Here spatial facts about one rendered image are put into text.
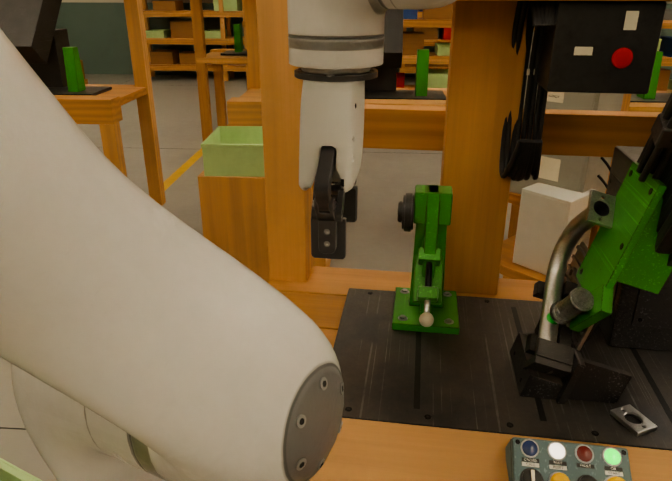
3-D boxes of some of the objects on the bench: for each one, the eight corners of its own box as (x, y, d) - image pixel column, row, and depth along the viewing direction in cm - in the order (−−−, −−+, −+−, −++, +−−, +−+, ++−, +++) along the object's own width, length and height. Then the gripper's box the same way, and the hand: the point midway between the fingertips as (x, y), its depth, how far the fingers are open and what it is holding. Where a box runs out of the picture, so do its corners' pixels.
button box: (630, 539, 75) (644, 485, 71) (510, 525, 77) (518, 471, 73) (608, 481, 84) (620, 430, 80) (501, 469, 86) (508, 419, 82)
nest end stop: (557, 379, 96) (571, 373, 92) (522, 368, 97) (534, 362, 92) (558, 372, 97) (572, 366, 92) (523, 361, 97) (536, 355, 93)
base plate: (1124, 506, 78) (1133, 494, 77) (315, 423, 92) (315, 413, 92) (894, 334, 116) (898, 325, 115) (348, 295, 131) (348, 287, 130)
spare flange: (657, 430, 88) (658, 426, 88) (636, 437, 87) (637, 432, 87) (628, 407, 93) (629, 403, 93) (609, 413, 92) (610, 409, 91)
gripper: (368, 73, 43) (364, 280, 50) (384, 50, 59) (379, 209, 66) (270, 71, 44) (279, 274, 51) (312, 49, 60) (314, 206, 67)
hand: (336, 229), depth 58 cm, fingers open, 8 cm apart
